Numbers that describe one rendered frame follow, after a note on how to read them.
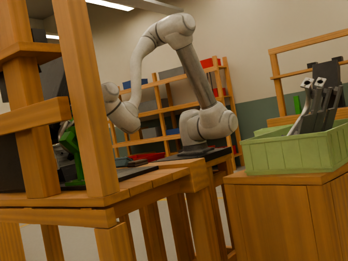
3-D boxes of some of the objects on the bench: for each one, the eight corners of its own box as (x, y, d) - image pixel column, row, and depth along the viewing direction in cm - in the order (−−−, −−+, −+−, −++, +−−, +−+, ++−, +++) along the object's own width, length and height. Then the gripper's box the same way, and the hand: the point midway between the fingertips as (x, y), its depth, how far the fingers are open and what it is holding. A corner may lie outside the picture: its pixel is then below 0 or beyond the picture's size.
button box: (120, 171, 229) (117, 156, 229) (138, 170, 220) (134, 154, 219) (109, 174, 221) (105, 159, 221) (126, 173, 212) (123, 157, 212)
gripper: (102, 111, 193) (77, 128, 207) (77, 92, 185) (54, 112, 200) (98, 121, 188) (73, 138, 202) (73, 102, 180) (48, 121, 195)
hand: (67, 122), depth 199 cm, fingers closed on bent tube, 3 cm apart
